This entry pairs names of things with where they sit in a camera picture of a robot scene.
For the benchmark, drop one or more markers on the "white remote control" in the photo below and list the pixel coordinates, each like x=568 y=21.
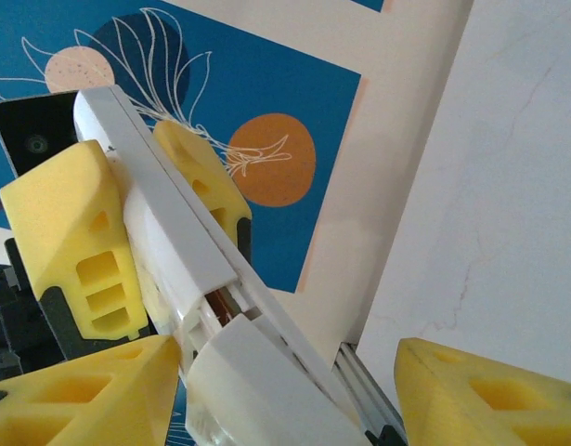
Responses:
x=169 y=209

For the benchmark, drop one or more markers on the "blue floral wall poster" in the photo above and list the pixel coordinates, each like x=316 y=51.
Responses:
x=368 y=3
x=176 y=432
x=266 y=93

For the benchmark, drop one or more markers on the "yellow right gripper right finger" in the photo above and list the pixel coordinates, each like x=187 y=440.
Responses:
x=489 y=409

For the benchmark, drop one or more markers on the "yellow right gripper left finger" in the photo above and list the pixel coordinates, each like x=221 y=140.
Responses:
x=71 y=404

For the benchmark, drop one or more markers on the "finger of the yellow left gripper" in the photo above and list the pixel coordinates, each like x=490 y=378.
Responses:
x=67 y=209
x=197 y=162

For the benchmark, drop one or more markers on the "aluminium side frame rail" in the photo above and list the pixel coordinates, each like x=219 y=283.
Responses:
x=359 y=376

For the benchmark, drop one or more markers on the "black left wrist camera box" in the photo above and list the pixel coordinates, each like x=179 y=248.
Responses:
x=25 y=125

